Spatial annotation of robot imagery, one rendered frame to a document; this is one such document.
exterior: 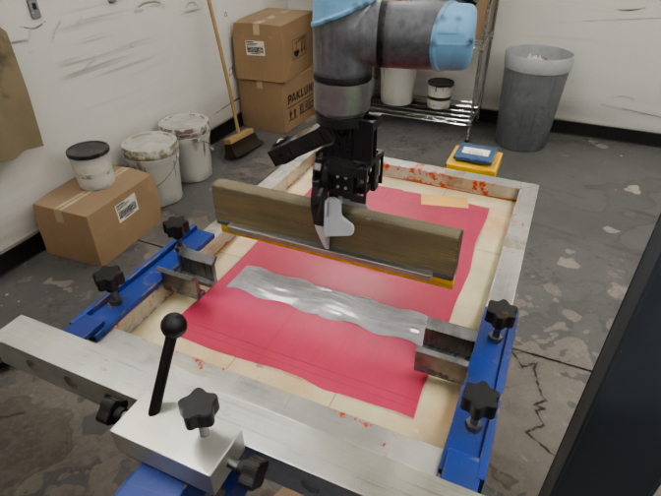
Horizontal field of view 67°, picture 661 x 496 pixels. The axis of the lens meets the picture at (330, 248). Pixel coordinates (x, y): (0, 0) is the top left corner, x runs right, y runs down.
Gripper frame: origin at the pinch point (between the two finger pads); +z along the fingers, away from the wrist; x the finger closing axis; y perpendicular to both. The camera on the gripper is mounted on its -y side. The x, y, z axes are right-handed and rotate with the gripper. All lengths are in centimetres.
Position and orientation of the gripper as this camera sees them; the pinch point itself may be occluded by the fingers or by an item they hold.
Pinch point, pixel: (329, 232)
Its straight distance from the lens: 79.3
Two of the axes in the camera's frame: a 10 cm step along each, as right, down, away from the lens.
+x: 4.1, -5.2, 7.5
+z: 0.0, 8.2, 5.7
